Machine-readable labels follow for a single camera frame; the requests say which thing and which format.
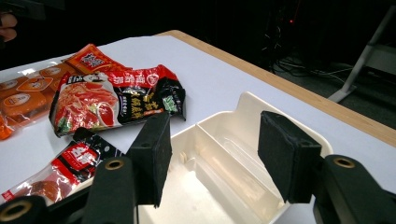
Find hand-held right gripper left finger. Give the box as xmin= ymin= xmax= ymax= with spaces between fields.
xmin=82 ymin=111 xmax=173 ymax=224

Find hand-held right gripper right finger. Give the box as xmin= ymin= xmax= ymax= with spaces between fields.
xmin=257 ymin=110 xmax=396 ymax=224

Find cream plastic tray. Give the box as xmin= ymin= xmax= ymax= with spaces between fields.
xmin=136 ymin=91 xmax=334 ymax=224

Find red and black noodle packet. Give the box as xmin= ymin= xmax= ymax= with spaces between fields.
xmin=49 ymin=63 xmax=187 ymax=138

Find orange red snack packet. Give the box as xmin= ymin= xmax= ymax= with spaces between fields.
xmin=64 ymin=43 xmax=134 ymax=76

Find small red black snack packet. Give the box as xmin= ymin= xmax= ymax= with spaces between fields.
xmin=0 ymin=126 xmax=125 ymax=207

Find translucent orange pastry packet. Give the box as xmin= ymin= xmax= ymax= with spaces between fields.
xmin=0 ymin=63 xmax=74 ymax=141

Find white table mat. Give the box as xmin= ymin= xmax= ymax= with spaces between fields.
xmin=0 ymin=35 xmax=396 ymax=224

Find grey metal stand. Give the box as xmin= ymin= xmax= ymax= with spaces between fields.
xmin=327 ymin=4 xmax=396 ymax=104

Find black floor cables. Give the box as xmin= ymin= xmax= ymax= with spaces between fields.
xmin=262 ymin=18 xmax=372 ymax=85

